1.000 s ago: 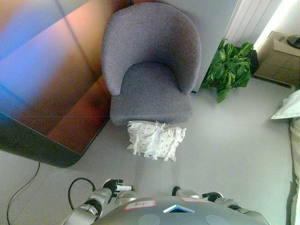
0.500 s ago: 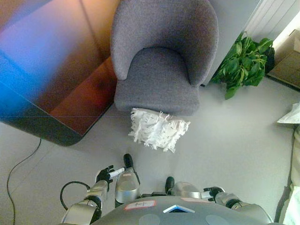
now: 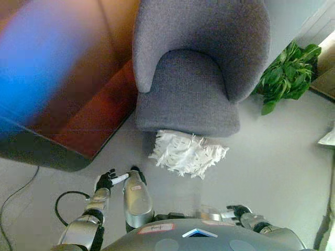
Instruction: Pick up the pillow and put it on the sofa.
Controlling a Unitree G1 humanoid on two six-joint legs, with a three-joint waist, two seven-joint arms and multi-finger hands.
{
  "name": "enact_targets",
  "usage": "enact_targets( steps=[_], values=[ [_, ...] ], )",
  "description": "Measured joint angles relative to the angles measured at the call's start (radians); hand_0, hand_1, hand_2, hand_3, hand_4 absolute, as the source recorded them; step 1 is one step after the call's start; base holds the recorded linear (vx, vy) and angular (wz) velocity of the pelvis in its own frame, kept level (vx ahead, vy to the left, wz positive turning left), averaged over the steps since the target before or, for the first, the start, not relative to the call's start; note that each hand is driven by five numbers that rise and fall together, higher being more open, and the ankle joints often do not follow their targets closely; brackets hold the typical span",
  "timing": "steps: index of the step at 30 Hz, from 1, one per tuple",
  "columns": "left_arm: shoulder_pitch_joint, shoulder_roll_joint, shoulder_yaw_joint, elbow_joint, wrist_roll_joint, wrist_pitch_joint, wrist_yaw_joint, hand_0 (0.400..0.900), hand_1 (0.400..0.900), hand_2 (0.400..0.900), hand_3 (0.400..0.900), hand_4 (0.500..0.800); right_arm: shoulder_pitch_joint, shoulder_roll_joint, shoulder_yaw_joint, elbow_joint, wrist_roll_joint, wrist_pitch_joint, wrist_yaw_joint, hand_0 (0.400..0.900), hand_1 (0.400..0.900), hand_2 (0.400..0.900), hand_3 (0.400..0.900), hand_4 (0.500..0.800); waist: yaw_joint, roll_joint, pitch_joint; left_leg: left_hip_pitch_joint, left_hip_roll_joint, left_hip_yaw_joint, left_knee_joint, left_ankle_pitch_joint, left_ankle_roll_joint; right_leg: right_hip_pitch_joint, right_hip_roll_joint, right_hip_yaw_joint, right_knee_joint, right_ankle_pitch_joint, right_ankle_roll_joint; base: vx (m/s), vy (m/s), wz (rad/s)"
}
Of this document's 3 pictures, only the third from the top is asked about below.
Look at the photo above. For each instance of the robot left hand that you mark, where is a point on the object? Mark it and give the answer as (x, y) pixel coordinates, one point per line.
(106, 180)

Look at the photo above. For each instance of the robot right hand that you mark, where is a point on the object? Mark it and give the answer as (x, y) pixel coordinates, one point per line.
(237, 211)

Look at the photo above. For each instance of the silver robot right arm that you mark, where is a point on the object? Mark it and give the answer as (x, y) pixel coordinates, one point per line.
(269, 227)

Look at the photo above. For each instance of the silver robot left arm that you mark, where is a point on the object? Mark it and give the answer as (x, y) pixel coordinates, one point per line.
(83, 222)

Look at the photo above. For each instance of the grey robot torso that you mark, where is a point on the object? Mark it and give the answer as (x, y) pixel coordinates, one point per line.
(204, 236)

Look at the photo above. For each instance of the white mop head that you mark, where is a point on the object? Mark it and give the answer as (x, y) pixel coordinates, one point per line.
(187, 154)

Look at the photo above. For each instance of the white paper sheet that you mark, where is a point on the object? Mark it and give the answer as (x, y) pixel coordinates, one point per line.
(327, 139)

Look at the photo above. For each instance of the dark wooden desk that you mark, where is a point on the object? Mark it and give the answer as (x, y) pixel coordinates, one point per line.
(52, 78)

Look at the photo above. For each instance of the grey fabric armchair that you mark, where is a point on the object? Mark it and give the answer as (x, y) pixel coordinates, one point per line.
(193, 65)

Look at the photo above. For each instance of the green leafy potted plant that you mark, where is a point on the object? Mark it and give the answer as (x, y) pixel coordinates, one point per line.
(286, 75)

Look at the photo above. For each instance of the light wooden furniture piece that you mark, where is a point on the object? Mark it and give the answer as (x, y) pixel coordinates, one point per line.
(324, 70)

